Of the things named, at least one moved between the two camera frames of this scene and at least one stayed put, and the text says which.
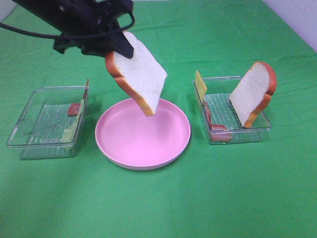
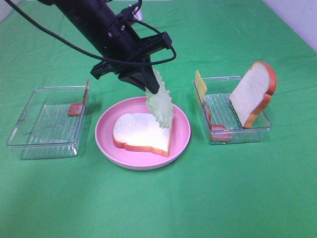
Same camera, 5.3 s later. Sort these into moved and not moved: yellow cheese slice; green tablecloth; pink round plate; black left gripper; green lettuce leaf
Moved: green lettuce leaf; black left gripper
Not moved: green tablecloth; pink round plate; yellow cheese slice
